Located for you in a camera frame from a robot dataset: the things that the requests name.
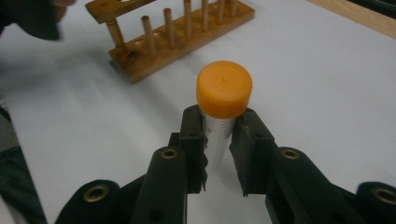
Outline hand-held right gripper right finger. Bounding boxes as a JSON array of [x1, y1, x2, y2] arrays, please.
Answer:
[[229, 107, 278, 198]]

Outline wooden test tube rack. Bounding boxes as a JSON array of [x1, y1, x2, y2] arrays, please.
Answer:
[[84, 0, 256, 85]]

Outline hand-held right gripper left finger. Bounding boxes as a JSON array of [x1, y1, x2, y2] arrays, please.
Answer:
[[169, 105, 209, 194]]

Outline orange-capped test tube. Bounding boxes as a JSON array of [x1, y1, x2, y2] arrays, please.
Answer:
[[195, 60, 254, 172]]

